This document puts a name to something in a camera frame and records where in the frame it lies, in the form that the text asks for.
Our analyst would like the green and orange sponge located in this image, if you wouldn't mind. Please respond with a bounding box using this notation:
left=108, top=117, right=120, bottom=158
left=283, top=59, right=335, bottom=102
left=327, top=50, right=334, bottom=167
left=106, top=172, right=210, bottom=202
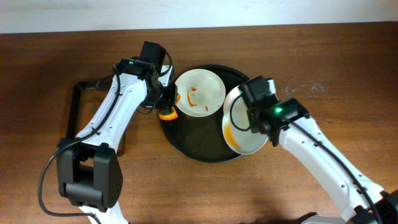
left=159, top=93, right=180, bottom=121

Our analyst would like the white plate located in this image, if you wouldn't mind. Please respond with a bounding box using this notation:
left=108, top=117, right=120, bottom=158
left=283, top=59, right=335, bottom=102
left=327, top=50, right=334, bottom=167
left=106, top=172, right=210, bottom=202
left=175, top=68, right=226, bottom=117

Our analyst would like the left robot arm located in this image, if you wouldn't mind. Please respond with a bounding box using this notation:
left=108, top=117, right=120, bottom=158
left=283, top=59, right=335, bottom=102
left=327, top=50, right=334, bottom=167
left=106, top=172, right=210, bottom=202
left=51, top=41, right=177, bottom=223

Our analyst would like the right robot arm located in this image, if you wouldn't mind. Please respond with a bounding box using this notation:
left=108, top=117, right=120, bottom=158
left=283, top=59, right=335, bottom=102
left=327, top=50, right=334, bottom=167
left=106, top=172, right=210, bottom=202
left=238, top=76, right=397, bottom=223

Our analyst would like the round black tray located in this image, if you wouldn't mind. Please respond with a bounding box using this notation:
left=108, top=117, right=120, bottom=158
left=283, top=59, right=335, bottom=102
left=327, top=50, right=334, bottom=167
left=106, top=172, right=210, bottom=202
left=159, top=64, right=251, bottom=164

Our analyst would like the rectangular black sponge tray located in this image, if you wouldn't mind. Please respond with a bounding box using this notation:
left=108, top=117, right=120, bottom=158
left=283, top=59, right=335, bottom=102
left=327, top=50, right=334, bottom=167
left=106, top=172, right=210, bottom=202
left=66, top=80, right=110, bottom=139

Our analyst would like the left black cable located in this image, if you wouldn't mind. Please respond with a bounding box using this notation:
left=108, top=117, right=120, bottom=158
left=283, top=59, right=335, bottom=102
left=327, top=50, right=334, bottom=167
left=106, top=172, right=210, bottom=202
left=37, top=51, right=174, bottom=224

